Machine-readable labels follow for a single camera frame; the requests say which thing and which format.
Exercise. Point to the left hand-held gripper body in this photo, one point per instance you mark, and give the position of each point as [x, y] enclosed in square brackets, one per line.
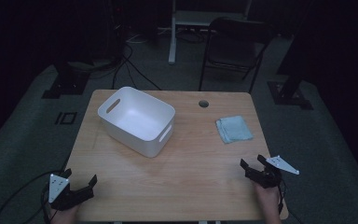
[59, 199]

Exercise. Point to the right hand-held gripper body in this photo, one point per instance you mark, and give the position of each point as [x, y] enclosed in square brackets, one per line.
[265, 179]

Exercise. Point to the light blue cloth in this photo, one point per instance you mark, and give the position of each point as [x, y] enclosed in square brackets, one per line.
[234, 129]

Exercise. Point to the white plastic bin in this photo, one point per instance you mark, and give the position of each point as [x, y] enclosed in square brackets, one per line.
[136, 121]

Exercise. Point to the person's left hand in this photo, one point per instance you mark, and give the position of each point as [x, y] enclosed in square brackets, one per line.
[65, 216]

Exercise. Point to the person's right hand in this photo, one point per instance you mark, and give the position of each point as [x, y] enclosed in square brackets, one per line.
[268, 197]

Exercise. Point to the black stand base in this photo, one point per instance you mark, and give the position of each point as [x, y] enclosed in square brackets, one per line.
[66, 82]
[289, 96]

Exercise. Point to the black folding chair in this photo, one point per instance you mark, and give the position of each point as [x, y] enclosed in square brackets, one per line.
[233, 53]

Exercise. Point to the white metal desk frame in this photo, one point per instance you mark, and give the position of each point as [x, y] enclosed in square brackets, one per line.
[172, 37]

